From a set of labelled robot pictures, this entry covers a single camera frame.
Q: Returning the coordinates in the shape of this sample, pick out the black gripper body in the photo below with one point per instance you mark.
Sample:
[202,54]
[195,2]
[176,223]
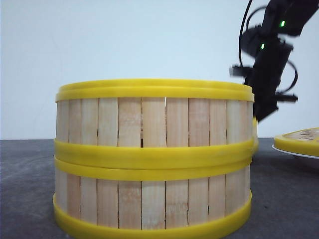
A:
[265,75]

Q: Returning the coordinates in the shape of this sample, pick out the yellow bamboo steamer tier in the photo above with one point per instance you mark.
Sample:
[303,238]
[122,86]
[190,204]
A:
[255,134]
[153,129]
[204,208]

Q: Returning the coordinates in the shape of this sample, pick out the yellow woven bamboo steamer lid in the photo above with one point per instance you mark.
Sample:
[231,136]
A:
[303,142]

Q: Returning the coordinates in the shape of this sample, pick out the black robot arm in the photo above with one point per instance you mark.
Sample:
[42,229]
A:
[280,17]

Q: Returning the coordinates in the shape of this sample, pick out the white plate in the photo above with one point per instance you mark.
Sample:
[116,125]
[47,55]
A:
[303,156]

